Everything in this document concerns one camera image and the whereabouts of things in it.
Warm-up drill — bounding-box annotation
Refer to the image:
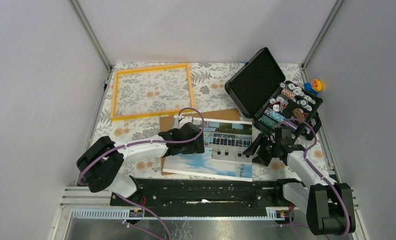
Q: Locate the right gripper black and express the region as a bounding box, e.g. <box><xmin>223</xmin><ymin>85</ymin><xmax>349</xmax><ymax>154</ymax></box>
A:
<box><xmin>241</xmin><ymin>133</ymin><xmax>280</xmax><ymax>167</ymax></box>

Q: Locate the building and sky photo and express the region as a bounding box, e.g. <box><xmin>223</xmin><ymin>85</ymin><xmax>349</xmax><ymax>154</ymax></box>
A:
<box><xmin>162</xmin><ymin>117</ymin><xmax>253</xmax><ymax>182</ymax></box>

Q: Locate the yellow wooden picture frame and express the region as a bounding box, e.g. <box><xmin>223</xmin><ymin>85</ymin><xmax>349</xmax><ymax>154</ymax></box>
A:
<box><xmin>110</xmin><ymin>63</ymin><xmax>196</xmax><ymax>121</ymax></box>

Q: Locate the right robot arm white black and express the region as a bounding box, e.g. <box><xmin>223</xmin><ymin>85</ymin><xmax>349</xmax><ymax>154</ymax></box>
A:
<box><xmin>243</xmin><ymin>126</ymin><xmax>356</xmax><ymax>236</ymax></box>

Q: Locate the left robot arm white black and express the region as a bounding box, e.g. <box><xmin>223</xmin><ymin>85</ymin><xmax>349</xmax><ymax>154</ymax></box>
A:
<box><xmin>76</xmin><ymin>122</ymin><xmax>204</xmax><ymax>206</ymax></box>

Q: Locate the blue white chip stack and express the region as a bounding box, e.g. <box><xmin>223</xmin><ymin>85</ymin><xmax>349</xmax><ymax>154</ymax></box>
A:
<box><xmin>264</xmin><ymin>107</ymin><xmax>286</xmax><ymax>123</ymax></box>

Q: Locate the purple chip stack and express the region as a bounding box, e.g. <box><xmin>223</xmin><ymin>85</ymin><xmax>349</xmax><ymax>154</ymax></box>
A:
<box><xmin>284</xmin><ymin>120</ymin><xmax>299</xmax><ymax>132</ymax></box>

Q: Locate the brown chip stack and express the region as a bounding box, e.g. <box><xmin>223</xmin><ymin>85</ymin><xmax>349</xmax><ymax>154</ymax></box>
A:
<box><xmin>291</xmin><ymin>108</ymin><xmax>308</xmax><ymax>121</ymax></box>

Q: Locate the black poker chip case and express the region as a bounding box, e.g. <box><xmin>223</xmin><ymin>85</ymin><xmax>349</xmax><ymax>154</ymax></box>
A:
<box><xmin>224</xmin><ymin>47</ymin><xmax>323</xmax><ymax>141</ymax></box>

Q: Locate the pink patterned chip stack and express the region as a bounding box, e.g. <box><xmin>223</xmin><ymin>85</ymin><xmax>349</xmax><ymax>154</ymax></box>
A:
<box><xmin>281</xmin><ymin>89</ymin><xmax>296</xmax><ymax>100</ymax></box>

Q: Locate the floral patterned table mat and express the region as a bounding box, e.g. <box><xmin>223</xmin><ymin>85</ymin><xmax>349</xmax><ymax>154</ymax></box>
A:
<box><xmin>91</xmin><ymin>62</ymin><xmax>331</xmax><ymax>182</ymax></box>

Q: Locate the blue toy piece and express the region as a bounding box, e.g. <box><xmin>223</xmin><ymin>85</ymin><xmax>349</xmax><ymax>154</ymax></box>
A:
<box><xmin>304</xmin><ymin>82</ymin><xmax>315</xmax><ymax>95</ymax></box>

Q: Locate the yellow orange toy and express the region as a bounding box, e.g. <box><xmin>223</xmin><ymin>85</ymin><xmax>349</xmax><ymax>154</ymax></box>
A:
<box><xmin>310</xmin><ymin>78</ymin><xmax>323</xmax><ymax>93</ymax></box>

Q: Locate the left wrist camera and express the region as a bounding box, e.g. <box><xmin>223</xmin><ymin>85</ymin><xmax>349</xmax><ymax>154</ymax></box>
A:
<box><xmin>172</xmin><ymin>115</ymin><xmax>194</xmax><ymax>129</ymax></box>

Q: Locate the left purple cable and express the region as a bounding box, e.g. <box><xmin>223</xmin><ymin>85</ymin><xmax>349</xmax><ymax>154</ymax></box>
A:
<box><xmin>77</xmin><ymin>107</ymin><xmax>206</xmax><ymax>240</ymax></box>

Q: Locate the purple cable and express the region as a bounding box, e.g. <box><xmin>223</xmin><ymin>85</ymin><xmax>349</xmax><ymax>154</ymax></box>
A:
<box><xmin>77</xmin><ymin>107</ymin><xmax>206</xmax><ymax>240</ymax></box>
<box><xmin>274</xmin><ymin>118</ymin><xmax>351</xmax><ymax>240</ymax></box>

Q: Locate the white slotted cable duct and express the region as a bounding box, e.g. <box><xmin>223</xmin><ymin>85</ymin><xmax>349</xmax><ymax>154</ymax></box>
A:
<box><xmin>71</xmin><ymin>207</ymin><xmax>286</xmax><ymax>221</ymax></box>

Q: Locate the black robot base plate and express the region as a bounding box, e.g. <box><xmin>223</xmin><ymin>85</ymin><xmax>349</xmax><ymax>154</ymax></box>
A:
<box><xmin>128</xmin><ymin>178</ymin><xmax>296</xmax><ymax>216</ymax></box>

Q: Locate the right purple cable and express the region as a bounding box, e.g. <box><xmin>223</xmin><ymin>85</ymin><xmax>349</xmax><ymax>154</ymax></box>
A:
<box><xmin>274</xmin><ymin>118</ymin><xmax>351</xmax><ymax>240</ymax></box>

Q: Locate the right aluminium corner post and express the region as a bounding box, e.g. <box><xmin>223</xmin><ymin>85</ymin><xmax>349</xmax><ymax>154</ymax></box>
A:
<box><xmin>301</xmin><ymin>0</ymin><xmax>346</xmax><ymax>70</ymax></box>

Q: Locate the aluminium corner post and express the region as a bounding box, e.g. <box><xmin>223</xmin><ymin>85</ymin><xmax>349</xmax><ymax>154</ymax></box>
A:
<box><xmin>301</xmin><ymin>0</ymin><xmax>346</xmax><ymax>70</ymax></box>
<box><xmin>68</xmin><ymin>0</ymin><xmax>113</xmax><ymax>72</ymax></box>

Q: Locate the left aluminium corner post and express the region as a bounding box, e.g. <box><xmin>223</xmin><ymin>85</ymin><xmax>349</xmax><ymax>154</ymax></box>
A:
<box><xmin>68</xmin><ymin>0</ymin><xmax>113</xmax><ymax>72</ymax></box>

